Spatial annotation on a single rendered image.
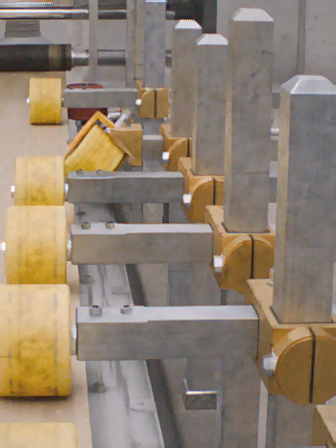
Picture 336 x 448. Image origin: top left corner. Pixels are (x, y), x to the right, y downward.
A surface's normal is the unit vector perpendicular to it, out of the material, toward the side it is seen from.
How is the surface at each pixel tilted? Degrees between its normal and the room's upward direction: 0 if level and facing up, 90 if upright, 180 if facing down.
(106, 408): 0
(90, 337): 90
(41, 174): 51
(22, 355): 87
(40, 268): 102
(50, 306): 36
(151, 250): 90
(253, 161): 90
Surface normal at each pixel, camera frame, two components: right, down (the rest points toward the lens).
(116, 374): 0.02, -0.97
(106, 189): 0.09, 0.23
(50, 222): 0.07, -0.59
